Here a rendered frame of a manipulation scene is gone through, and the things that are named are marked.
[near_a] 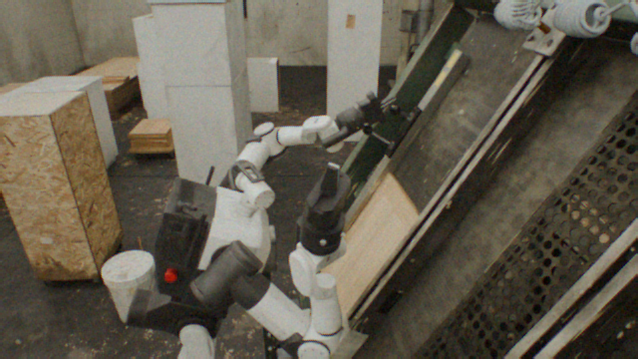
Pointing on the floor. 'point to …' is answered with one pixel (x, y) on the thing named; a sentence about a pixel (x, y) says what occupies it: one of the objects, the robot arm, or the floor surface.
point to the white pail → (128, 277)
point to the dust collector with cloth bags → (413, 32)
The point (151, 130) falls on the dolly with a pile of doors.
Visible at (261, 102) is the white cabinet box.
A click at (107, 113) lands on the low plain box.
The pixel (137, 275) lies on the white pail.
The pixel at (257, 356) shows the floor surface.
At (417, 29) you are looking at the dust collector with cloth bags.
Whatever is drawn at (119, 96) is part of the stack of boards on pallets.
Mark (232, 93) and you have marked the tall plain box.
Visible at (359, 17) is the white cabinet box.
